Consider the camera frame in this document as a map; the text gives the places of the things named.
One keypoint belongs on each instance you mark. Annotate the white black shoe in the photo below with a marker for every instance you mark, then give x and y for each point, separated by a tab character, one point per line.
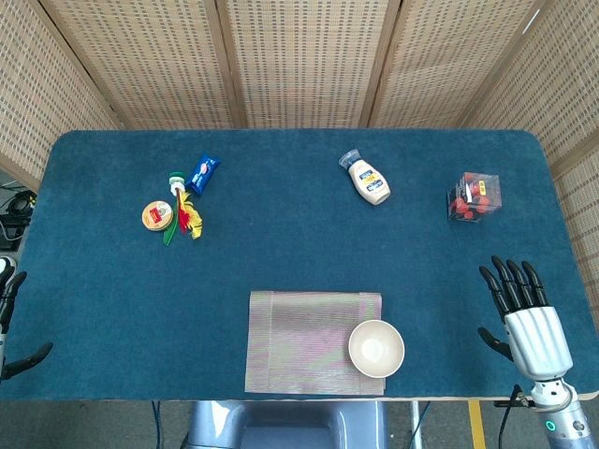
4	263

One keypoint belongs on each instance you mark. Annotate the round yellow tin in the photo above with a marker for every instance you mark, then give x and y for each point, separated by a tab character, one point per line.
157	215

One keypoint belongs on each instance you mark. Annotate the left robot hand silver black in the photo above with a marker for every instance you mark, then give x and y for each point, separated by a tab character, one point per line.
14	290

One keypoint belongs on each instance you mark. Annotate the mayonnaise squeeze bottle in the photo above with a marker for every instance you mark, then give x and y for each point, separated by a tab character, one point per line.
370	182

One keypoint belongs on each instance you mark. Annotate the blue carpet table cover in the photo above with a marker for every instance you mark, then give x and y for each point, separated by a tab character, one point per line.
290	243

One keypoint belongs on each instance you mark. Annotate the blue snack packet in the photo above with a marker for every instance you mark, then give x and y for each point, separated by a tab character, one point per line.
202	175

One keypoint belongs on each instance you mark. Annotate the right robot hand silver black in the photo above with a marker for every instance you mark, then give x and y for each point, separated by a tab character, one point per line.
538	341

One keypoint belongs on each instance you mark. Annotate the colourful feather shuttlecock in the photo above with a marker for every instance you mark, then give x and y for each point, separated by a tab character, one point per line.
185	215

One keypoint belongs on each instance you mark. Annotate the bamboo folding screen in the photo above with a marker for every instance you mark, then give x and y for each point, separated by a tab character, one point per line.
299	61

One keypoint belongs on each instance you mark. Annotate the yellow floor tape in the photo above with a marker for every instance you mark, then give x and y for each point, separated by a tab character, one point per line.
476	425

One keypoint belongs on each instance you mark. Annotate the metal table leg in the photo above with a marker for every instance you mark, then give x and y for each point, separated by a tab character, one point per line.
415	425

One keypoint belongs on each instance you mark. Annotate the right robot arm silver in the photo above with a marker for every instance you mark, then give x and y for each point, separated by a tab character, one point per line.
566	421

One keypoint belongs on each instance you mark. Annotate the white bowl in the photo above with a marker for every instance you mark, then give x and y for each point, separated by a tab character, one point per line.
375	348

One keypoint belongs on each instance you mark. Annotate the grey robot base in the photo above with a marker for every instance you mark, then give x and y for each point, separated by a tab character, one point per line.
281	425

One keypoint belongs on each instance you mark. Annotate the clear box of red items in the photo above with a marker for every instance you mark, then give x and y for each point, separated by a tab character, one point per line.
473	198

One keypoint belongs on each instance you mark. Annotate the grey woven placemat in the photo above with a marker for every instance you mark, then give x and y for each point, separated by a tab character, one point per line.
304	341

